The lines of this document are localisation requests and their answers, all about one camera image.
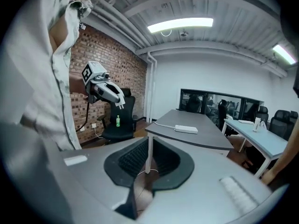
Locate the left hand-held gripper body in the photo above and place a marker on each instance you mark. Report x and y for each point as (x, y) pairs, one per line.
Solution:
(91, 74)

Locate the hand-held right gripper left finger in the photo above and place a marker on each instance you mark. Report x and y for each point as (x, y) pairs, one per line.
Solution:
(88, 185)

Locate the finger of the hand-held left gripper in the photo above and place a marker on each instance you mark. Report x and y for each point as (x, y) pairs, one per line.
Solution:
(111, 92)

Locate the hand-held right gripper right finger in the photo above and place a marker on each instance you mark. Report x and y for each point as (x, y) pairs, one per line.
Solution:
(201, 195)

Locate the white power strip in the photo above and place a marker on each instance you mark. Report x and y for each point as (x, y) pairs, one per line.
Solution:
(186, 129)

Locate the person's right forearm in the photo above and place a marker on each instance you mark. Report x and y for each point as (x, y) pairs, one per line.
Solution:
(283, 153)

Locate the green drink bottle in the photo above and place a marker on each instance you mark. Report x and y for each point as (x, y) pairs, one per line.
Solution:
(118, 121)

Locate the black mesh office chair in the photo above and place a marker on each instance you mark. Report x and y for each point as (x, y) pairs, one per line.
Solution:
(121, 132)

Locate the white patterned shirt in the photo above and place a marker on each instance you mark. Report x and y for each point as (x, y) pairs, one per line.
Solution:
(30, 62)

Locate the grey desk white legs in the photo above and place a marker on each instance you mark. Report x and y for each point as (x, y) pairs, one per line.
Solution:
(187, 125)

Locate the light blue desk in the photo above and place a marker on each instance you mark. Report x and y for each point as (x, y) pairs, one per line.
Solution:
(261, 139)

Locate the flat white object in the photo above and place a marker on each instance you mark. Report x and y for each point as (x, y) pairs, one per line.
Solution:
(245, 122)

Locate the white bottle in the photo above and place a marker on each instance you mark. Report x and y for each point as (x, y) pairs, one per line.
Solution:
(257, 125)

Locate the long ceiling light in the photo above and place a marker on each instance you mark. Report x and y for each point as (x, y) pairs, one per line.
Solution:
(284, 53)
(180, 24)

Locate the black framed glass window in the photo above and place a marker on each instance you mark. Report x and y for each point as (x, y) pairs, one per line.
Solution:
(210, 97)

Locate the white vertical wall pipes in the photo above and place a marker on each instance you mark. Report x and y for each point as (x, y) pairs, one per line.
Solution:
(151, 83)

